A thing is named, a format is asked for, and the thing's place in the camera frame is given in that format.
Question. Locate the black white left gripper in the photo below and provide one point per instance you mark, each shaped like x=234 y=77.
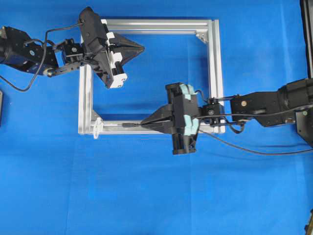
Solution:
x=100 y=54

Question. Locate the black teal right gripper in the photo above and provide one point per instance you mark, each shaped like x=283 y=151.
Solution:
x=183 y=110

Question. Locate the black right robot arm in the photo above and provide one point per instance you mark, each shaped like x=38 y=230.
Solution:
x=269 y=109

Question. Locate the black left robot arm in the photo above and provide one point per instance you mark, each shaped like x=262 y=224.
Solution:
x=21 y=52

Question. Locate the dark object left edge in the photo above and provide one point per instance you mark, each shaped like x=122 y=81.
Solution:
x=1 y=103

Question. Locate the yellow black object bottom right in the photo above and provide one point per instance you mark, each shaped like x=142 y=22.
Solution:
x=309 y=226

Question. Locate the silver aluminium extrusion frame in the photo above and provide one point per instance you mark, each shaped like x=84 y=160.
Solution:
x=208 y=31

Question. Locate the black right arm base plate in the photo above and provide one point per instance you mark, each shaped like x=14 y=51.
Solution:
x=304 y=125

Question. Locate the black vertical rail right edge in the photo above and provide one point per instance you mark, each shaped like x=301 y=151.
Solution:
x=307 y=20

